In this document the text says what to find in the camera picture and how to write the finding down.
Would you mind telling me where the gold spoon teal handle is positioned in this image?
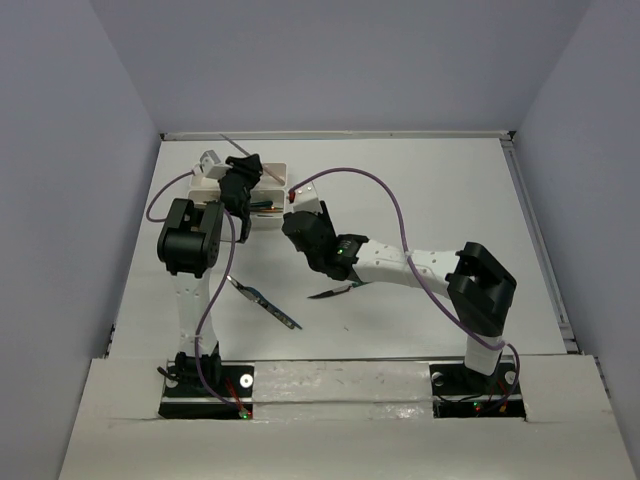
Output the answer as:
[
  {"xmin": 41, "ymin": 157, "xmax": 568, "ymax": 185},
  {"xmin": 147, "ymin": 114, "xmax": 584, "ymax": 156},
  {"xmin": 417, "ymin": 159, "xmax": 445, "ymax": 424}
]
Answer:
[{"xmin": 250, "ymin": 200, "xmax": 273, "ymax": 210}]

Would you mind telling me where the knife with pink handle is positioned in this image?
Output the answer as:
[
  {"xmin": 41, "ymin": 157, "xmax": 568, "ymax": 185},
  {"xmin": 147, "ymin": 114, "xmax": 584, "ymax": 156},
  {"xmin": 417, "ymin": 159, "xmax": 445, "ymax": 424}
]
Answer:
[{"xmin": 219, "ymin": 132, "xmax": 284, "ymax": 182}]

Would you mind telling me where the knife with green handle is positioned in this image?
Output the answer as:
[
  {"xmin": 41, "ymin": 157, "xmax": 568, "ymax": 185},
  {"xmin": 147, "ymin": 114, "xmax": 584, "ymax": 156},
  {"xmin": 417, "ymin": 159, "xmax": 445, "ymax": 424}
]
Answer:
[{"xmin": 308, "ymin": 281, "xmax": 368, "ymax": 300}]

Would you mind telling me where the dark blue plastic knife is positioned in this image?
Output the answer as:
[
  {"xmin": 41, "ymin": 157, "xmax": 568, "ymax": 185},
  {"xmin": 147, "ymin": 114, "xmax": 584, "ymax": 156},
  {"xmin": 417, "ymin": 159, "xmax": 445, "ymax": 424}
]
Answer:
[{"xmin": 244, "ymin": 287, "xmax": 302, "ymax": 330}]

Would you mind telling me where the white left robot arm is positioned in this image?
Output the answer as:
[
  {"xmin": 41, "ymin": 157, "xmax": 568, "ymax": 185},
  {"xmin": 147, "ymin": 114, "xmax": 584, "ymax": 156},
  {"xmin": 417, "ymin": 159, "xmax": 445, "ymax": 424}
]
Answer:
[{"xmin": 157, "ymin": 154, "xmax": 263, "ymax": 398}]

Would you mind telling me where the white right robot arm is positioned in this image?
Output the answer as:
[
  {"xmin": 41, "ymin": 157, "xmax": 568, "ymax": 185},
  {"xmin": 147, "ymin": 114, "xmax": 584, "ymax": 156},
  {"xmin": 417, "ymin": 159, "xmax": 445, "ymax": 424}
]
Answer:
[{"xmin": 282, "ymin": 206, "xmax": 517, "ymax": 392}]

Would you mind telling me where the white front utensil tray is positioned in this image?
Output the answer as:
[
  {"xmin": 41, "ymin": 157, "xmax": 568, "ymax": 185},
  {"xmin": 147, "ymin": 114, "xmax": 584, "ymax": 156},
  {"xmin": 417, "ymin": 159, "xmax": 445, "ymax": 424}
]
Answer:
[{"xmin": 188, "ymin": 189, "xmax": 285, "ymax": 230}]

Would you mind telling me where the white utensil tray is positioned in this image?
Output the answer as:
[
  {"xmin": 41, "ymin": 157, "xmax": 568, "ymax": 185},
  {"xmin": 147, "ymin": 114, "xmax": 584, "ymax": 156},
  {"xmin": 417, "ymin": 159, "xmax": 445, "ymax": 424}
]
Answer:
[
  {"xmin": 189, "ymin": 163, "xmax": 287, "ymax": 190},
  {"xmin": 188, "ymin": 189, "xmax": 285, "ymax": 230}
]

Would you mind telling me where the white rear utensil tray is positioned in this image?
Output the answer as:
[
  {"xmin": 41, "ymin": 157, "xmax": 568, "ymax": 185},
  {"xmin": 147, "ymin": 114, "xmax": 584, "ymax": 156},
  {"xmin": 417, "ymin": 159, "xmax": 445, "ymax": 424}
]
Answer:
[{"xmin": 189, "ymin": 163, "xmax": 287, "ymax": 190}]

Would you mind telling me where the white foam front panel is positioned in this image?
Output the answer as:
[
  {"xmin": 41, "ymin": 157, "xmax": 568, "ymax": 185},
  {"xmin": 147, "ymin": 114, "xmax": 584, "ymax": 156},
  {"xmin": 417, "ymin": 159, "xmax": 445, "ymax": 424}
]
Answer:
[{"xmin": 61, "ymin": 355, "xmax": 635, "ymax": 479}]

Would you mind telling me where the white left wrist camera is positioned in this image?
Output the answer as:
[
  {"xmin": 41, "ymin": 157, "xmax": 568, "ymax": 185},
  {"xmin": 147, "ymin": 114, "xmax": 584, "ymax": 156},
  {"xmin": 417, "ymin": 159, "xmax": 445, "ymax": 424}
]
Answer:
[{"xmin": 192, "ymin": 150, "xmax": 231, "ymax": 180}]

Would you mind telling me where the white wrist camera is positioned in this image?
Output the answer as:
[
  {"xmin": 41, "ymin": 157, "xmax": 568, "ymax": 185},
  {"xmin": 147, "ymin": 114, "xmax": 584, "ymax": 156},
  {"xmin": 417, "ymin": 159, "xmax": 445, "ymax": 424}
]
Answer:
[
  {"xmin": 192, "ymin": 150, "xmax": 231, "ymax": 180},
  {"xmin": 288, "ymin": 182, "xmax": 322, "ymax": 214}
]

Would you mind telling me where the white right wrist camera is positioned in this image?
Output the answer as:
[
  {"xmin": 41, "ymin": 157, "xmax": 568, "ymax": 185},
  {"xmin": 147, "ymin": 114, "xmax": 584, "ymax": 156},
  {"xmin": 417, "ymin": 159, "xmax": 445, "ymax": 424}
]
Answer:
[{"xmin": 288, "ymin": 182, "xmax": 322, "ymax": 214}]

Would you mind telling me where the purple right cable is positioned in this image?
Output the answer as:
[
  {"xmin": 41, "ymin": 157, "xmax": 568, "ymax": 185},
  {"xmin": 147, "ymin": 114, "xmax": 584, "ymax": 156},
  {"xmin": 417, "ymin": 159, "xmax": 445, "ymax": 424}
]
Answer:
[{"xmin": 289, "ymin": 167, "xmax": 521, "ymax": 416}]

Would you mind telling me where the purple cable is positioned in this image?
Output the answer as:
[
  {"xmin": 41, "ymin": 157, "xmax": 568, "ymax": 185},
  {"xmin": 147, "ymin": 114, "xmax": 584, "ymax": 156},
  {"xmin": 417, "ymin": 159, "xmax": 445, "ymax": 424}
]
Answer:
[
  {"xmin": 289, "ymin": 167, "xmax": 521, "ymax": 416},
  {"xmin": 145, "ymin": 168, "xmax": 246, "ymax": 416}
]

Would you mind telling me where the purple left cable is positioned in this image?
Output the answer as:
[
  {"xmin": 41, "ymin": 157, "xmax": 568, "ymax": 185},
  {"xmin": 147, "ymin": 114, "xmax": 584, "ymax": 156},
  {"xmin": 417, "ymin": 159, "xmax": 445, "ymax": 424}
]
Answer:
[{"xmin": 145, "ymin": 168, "xmax": 246, "ymax": 416}]

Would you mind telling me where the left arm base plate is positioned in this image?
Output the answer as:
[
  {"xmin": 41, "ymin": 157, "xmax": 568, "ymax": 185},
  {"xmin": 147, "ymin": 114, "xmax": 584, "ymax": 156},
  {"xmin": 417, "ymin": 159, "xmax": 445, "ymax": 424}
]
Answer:
[{"xmin": 158, "ymin": 362, "xmax": 255, "ymax": 420}]

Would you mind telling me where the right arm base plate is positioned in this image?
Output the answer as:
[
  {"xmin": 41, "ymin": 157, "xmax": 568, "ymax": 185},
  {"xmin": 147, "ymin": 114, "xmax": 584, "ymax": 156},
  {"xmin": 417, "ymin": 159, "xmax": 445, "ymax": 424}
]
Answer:
[{"xmin": 429, "ymin": 361, "xmax": 526, "ymax": 419}]

